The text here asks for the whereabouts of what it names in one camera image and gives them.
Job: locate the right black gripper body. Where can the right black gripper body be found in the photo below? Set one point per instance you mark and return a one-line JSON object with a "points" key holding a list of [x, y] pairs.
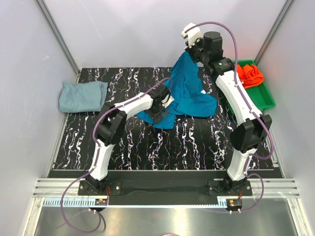
{"points": [[196, 51]]}

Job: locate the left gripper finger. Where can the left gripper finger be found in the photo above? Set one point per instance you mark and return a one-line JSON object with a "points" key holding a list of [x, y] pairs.
{"points": [[164, 113], [158, 119]]}

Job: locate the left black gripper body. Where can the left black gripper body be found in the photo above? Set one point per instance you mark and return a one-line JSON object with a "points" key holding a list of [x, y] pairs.
{"points": [[155, 112]]}

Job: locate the teal blue t shirt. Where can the teal blue t shirt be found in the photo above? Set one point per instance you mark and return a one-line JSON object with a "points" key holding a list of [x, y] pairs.
{"points": [[189, 95]]}

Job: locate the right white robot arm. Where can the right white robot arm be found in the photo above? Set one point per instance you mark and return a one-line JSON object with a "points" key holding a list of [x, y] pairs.
{"points": [[253, 127]]}

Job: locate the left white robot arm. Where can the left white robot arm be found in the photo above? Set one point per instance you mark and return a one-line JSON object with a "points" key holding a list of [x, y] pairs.
{"points": [[110, 126]]}

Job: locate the orange t shirt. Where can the orange t shirt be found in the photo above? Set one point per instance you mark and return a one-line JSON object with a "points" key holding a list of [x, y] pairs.
{"points": [[250, 76]]}

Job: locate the folded grey-blue t shirt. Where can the folded grey-blue t shirt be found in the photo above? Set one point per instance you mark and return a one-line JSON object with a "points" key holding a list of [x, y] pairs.
{"points": [[82, 97]]}

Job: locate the left black connector box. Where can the left black connector box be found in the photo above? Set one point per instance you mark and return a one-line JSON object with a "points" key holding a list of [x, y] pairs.
{"points": [[101, 201]]}

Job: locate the black connector box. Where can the black connector box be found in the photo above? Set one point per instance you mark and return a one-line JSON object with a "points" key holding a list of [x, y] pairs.
{"points": [[101, 201], [234, 204]]}

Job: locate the right black connector box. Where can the right black connector box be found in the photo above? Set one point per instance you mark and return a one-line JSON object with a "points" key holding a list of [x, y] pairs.
{"points": [[234, 204]]}

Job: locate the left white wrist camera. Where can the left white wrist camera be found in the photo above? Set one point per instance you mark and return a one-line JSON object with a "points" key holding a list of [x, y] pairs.
{"points": [[167, 101]]}

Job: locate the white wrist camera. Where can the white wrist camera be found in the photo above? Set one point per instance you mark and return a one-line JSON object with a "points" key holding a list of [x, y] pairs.
{"points": [[192, 33], [167, 101]]}

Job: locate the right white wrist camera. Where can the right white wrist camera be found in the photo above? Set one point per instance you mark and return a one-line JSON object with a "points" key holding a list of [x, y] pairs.
{"points": [[192, 33]]}

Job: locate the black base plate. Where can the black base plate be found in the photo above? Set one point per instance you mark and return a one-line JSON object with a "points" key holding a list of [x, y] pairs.
{"points": [[167, 188]]}

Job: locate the aluminium rail frame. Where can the aluminium rail frame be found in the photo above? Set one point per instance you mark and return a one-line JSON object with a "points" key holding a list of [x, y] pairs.
{"points": [[63, 192]]}

